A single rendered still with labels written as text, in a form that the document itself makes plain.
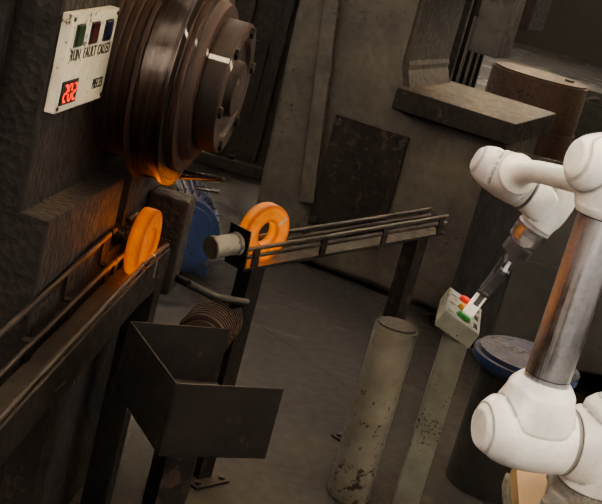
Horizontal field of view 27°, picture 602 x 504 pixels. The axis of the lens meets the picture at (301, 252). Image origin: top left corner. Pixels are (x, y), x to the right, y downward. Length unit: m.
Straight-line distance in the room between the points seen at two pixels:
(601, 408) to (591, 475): 0.15
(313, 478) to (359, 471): 0.18
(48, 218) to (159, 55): 0.40
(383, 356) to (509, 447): 0.71
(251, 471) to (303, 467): 0.18
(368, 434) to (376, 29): 2.33
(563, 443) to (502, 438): 0.14
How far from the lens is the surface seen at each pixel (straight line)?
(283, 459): 3.66
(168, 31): 2.47
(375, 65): 5.32
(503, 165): 3.11
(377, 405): 3.39
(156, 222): 2.76
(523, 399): 2.73
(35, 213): 2.33
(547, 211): 3.19
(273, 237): 3.21
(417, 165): 5.28
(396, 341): 3.33
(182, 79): 2.48
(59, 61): 2.26
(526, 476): 3.01
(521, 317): 4.72
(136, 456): 3.47
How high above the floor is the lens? 1.54
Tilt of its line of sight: 16 degrees down
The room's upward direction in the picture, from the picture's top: 15 degrees clockwise
